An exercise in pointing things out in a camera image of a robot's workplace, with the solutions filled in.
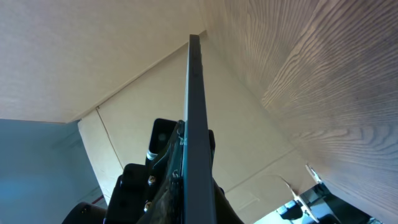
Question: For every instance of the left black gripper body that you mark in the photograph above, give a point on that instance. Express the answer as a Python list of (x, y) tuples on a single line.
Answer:
[(153, 192)]

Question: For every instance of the Galaxy S24+ smartphone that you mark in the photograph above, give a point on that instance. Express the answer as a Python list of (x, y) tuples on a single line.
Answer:
[(199, 199)]

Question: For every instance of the cardboard backdrop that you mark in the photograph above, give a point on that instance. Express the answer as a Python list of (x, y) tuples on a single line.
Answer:
[(116, 66)]

